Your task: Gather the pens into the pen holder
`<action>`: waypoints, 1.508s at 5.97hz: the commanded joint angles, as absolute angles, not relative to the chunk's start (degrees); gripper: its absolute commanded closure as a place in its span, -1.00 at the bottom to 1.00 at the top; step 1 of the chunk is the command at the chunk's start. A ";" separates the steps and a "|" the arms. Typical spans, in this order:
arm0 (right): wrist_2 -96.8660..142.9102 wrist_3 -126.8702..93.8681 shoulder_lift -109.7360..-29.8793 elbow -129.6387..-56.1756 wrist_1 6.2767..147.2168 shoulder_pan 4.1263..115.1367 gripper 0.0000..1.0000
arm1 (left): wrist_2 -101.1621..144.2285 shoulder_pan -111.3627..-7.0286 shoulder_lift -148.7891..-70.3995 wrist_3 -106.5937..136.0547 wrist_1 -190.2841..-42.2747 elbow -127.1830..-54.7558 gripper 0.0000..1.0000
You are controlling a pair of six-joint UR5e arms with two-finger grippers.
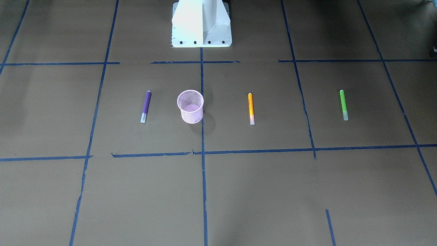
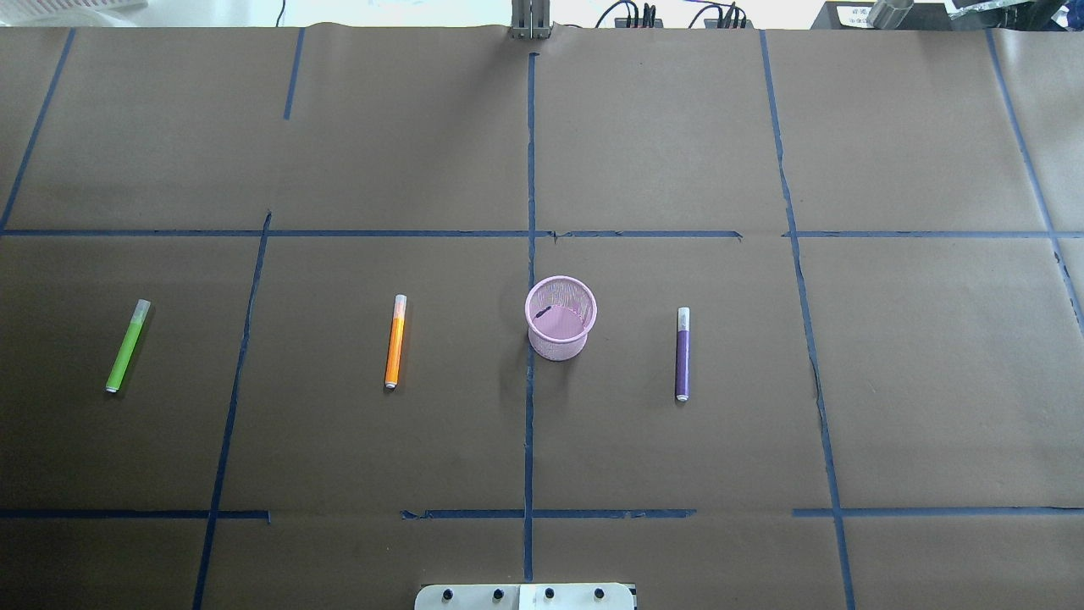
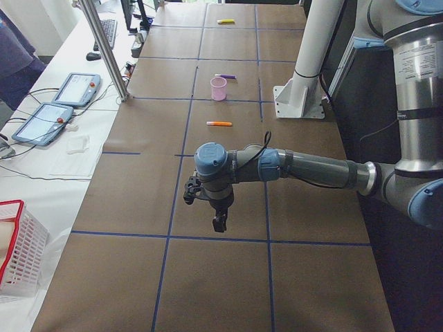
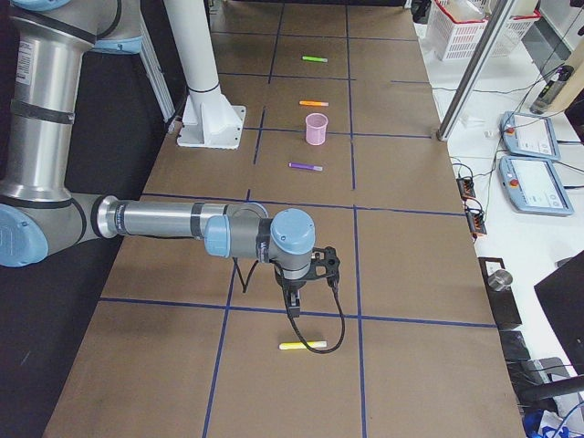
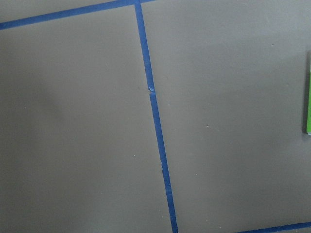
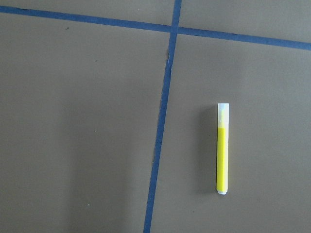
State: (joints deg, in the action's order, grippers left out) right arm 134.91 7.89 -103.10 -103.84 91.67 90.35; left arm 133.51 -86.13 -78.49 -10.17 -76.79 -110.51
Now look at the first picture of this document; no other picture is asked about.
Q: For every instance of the orange highlighter pen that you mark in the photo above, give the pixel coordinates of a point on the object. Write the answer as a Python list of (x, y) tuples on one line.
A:
[(251, 109)]

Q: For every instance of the green highlighter pen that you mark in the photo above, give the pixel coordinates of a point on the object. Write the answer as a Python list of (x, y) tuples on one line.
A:
[(344, 105)]

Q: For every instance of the pink mesh pen holder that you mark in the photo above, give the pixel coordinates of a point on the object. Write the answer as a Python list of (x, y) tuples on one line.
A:
[(190, 103)]

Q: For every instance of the purple marker pen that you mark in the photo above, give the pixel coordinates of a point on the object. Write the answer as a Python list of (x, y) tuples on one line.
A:
[(145, 107)]

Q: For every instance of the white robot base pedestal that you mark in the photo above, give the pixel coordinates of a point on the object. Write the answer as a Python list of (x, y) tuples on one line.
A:
[(201, 23)]

